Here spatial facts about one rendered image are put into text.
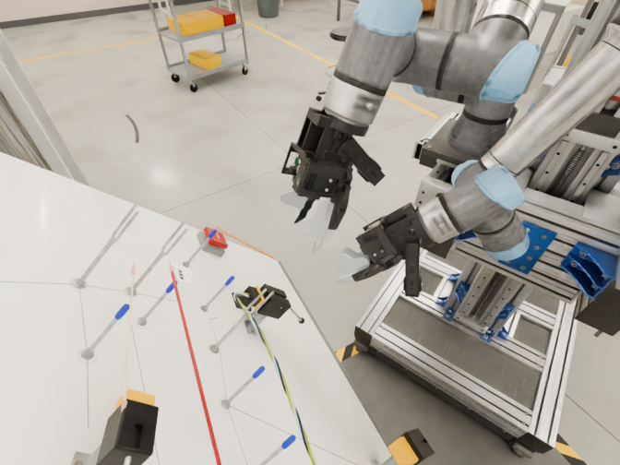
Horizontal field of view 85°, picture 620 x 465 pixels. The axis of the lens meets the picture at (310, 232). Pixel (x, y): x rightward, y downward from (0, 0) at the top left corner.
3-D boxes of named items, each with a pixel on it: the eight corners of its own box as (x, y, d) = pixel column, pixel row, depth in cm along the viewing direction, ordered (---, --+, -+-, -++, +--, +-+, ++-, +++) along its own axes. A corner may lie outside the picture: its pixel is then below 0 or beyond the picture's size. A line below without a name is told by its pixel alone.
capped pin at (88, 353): (91, 348, 40) (132, 299, 38) (95, 358, 40) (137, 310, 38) (77, 350, 39) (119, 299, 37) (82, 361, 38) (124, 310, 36)
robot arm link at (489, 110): (507, 125, 85) (532, 67, 75) (453, 112, 89) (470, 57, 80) (514, 106, 92) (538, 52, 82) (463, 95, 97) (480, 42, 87)
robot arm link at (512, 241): (514, 211, 69) (495, 177, 63) (541, 253, 61) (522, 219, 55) (475, 229, 72) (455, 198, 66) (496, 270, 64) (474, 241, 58)
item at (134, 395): (113, 414, 32) (125, 401, 31) (116, 400, 33) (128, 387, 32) (142, 422, 33) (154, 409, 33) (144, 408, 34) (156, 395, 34)
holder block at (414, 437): (407, 476, 67) (445, 447, 64) (380, 492, 57) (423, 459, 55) (392, 451, 69) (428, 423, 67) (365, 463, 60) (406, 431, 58)
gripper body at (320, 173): (279, 175, 53) (304, 99, 47) (324, 182, 58) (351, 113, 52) (297, 201, 48) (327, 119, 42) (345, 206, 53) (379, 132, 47)
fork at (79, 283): (71, 277, 46) (129, 200, 43) (86, 280, 47) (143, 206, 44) (71, 288, 44) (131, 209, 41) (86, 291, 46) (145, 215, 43)
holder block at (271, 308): (278, 319, 66) (292, 305, 66) (257, 314, 63) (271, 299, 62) (271, 304, 69) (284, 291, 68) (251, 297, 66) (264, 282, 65)
